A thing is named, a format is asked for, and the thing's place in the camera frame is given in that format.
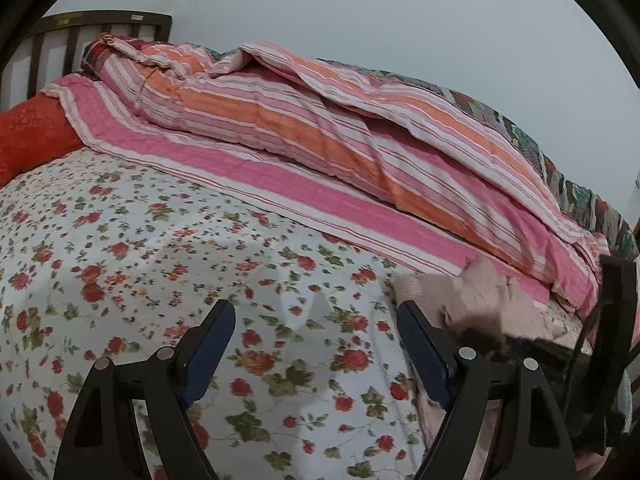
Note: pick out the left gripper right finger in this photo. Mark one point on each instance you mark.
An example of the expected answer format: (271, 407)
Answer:
(528, 440)

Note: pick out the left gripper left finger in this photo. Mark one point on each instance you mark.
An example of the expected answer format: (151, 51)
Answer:
(102, 439)

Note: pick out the pink knitted sweater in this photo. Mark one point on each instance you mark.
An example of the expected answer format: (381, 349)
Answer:
(482, 299)

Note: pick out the multicolour patchwork blanket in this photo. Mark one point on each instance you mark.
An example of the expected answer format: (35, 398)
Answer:
(579, 203)

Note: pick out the floral white bed sheet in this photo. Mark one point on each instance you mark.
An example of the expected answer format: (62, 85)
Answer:
(104, 258)

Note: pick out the pink orange striped quilt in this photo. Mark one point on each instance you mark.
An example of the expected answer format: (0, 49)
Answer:
(375, 158)

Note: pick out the red pillow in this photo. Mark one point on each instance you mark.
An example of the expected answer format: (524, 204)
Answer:
(33, 133)

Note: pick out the dark wooden headboard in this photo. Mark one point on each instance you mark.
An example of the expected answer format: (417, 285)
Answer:
(54, 47)

